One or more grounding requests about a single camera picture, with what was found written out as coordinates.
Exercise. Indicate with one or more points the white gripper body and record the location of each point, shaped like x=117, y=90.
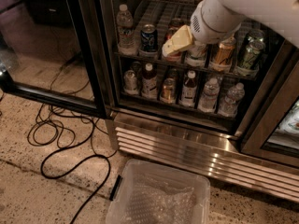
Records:
x=199, y=27

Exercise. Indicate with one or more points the brown tea bottle white cap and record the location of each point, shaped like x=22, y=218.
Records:
x=189, y=88

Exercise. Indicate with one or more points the rightmost water bottle bottom shelf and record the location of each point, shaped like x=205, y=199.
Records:
x=229, y=103

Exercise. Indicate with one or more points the orange gold can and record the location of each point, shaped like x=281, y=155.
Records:
x=222, y=55

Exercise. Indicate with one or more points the silver can bottom shelf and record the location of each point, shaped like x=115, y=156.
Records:
x=130, y=82

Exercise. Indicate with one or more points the open glass fridge door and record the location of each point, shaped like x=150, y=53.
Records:
x=50, y=64

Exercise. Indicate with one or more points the dark cabinet in background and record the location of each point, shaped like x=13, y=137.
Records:
x=50, y=12

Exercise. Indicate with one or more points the green monster can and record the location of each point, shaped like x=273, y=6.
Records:
x=248, y=59

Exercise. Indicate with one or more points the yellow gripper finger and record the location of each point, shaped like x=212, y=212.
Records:
x=181, y=40

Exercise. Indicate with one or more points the right glass fridge door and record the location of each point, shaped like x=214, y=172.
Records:
x=276, y=136

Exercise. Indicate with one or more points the gold can bottom shelf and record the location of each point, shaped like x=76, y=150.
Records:
x=168, y=92

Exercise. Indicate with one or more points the clear water bottle shelf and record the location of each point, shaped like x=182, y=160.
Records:
x=209, y=95
x=126, y=31

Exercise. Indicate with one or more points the clear water bottle middle shelf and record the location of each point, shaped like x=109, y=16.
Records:
x=126, y=31

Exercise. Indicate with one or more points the clear plastic storage bin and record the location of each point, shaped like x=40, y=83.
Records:
x=124, y=187

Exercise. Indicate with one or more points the blue pepsi can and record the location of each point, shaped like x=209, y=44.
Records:
x=148, y=41

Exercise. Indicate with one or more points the bubble wrap sheet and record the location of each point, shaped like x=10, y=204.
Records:
x=158, y=202

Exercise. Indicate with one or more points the red can behind coca-cola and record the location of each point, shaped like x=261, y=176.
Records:
x=176, y=23

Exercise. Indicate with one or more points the dark juice bottle white cap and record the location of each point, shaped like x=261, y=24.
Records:
x=149, y=82

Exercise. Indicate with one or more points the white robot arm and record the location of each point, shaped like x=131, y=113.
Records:
x=282, y=16

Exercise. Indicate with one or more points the clear water bottle bottom shelf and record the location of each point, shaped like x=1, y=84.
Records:
x=209, y=95

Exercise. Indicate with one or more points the stainless steel display fridge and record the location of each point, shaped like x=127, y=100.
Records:
x=204, y=143

